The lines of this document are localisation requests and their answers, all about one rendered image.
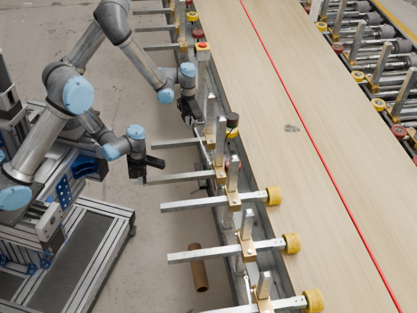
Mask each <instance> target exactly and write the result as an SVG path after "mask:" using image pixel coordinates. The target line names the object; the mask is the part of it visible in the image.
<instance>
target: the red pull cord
mask: <svg viewBox="0 0 417 313"><path fill-rule="evenodd" d="M240 3H241V5H242V7H243V9H244V11H245V13H246V15H247V16H248V19H249V21H250V22H251V24H252V26H253V28H254V30H255V32H256V34H257V36H258V38H259V40H260V42H261V44H262V46H263V48H264V49H265V51H266V53H267V55H268V57H269V59H270V61H271V63H272V65H273V67H274V69H275V71H276V73H277V75H278V77H279V79H280V81H281V83H282V85H283V87H284V89H285V91H286V93H287V95H288V97H289V99H290V101H291V103H292V105H293V106H294V108H295V110H296V112H297V114H298V116H299V118H300V120H301V122H302V124H303V126H304V128H305V130H306V132H307V134H308V136H309V138H310V140H311V141H312V144H313V146H314V148H315V150H316V152H317V154H318V156H319V157H320V160H321V161H322V163H323V165H324V167H325V169H326V171H327V173H328V175H329V177H330V179H331V181H332V183H333V185H334V187H335V189H336V190H337V192H338V194H339V196H340V198H341V200H342V202H343V204H344V206H345V208H346V210H347V213H348V214H349V216H350V218H351V220H352V222H353V224H354V226H355V228H356V230H357V232H358V234H359V236H360V238H361V240H362V242H363V244H364V245H365V247H366V249H367V251H368V253H369V255H370V257H371V259H372V261H373V263H374V265H375V267H376V269H377V271H378V273H379V275H380V277H381V279H382V281H383V283H384V285H385V287H386V289H387V291H388V293H389V295H390V297H391V298H392V301H393V302H394V304H395V306H396V308H397V310H398V312H399V313H404V312H403V310H402V308H401V306H400V305H399V303H398V301H397V299H396V297H395V295H394V293H393V291H392V289H391V287H390V285H389V283H388V281H387V279H386V277H385V275H384V274H383V272H382V270H381V268H380V266H379V264H378V262H377V260H376V258H375V256H374V254H373V253H372V250H371V249H370V247H369V244H368V243H367V241H366V239H365V237H364V235H363V233H362V231H361V229H360V227H359V226H358V224H357V222H356V220H355V218H354V216H353V214H352V212H351V210H350V208H349V206H348V204H347V202H346V200H345V198H344V196H343V194H342V193H341V191H340V189H339V187H338V185H337V183H336V181H335V179H334V178H333V175H332V174H331V172H330V169H329V168H328V165H327V164H326V162H325V160H324V158H323V156H322V154H321V152H320V150H319V148H318V146H317V145H316V143H315V141H314V139H313V137H312V135H311V133H310V131H309V129H308V127H307V125H306V123H305V121H304V119H303V117H302V115H301V113H300V112H299V110H298V108H297V106H296V104H295V102H294V100H293V98H292V97H291V95H290V93H289V90H288V89H287V87H286V85H285V83H284V81H283V79H282V77H281V75H280V73H279V71H278V69H277V67H276V66H275V64H274V62H273V60H272V58H271V56H270V54H269V52H268V50H267V48H266V46H265V44H264V42H263V41H262V38H261V36H260V34H259V33H258V31H257V29H256V27H255V25H254V23H253V21H252V19H251V18H250V16H249V14H248V12H247V10H246V8H245V6H244V4H243V2H242V0H240Z"/></svg>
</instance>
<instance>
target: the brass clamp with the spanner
mask: <svg viewBox="0 0 417 313"><path fill-rule="evenodd" d="M214 161H215V159H213V160H212V164H213V166H212V168H213V170H215V181H216V184H217V185H218V184H225V183H226V182H227V175H226V171H225V167H224V164H223V166H217V167H216V166H215V162H214ZM220 173H223V174H224V176H222V177H221V176H220Z"/></svg>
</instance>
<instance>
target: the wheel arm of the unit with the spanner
mask: <svg viewBox="0 0 417 313"><path fill-rule="evenodd" d="M212 178H215V170H207V171H196V172H190V173H179V174H173V175H161V176H150V177H146V181H147V186H151V185H157V184H168V183H178V182H185V181H195V180H202V179H212Z"/></svg>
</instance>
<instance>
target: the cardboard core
mask: <svg viewBox="0 0 417 313"><path fill-rule="evenodd" d="M188 249H189V251H193V250H201V246H200V244H199V243H192V244H190V245H189V246H188ZM191 267H192V273H193V277H194V284H195V290H196V292H197V293H204V292H207V291H208V290H209V284H208V280H207V274H206V270H205V265H204V260H199V261H191Z"/></svg>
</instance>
